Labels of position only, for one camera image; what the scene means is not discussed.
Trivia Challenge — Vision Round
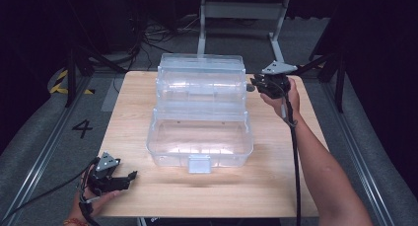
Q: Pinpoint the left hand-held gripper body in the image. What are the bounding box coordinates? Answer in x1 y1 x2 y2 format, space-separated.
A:
86 151 123 196

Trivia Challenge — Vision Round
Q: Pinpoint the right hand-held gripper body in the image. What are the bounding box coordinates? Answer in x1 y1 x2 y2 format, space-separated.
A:
254 60 299 100

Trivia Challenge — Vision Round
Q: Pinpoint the clear plastic storage box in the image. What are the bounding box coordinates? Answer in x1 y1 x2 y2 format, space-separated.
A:
145 52 254 175

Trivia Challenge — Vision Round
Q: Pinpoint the person's right hand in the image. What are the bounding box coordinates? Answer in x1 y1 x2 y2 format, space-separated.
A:
260 77 301 120

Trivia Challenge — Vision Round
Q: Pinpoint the person's left hand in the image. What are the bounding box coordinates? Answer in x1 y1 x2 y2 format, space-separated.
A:
69 188 121 221

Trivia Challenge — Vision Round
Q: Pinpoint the black tripod stand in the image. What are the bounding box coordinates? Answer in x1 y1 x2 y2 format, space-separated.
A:
63 42 128 109
295 44 347 114

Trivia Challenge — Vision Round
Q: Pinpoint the yellow and black floor tape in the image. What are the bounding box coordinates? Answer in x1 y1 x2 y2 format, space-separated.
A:
48 69 97 96

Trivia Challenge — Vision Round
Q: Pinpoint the red bead bracelet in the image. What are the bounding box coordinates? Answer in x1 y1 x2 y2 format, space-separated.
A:
62 217 89 226

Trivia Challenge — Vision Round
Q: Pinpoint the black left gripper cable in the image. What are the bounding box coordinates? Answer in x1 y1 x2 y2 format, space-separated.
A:
0 157 100 224

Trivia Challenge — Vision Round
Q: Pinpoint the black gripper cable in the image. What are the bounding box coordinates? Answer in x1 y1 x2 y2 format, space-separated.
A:
279 83 303 226
0 157 100 224

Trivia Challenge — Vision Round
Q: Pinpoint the grey metal stand frame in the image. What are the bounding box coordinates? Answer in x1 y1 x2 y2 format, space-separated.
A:
196 0 292 64

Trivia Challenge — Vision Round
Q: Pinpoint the aluminium floor rail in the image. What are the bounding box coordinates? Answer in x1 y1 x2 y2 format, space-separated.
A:
0 75 94 221
319 81 397 226

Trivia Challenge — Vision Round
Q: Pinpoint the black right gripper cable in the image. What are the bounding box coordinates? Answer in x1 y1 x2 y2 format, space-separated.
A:
279 83 303 226

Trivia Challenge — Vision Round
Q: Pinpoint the bundle of black floor cables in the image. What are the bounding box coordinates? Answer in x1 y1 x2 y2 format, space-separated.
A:
126 17 202 72

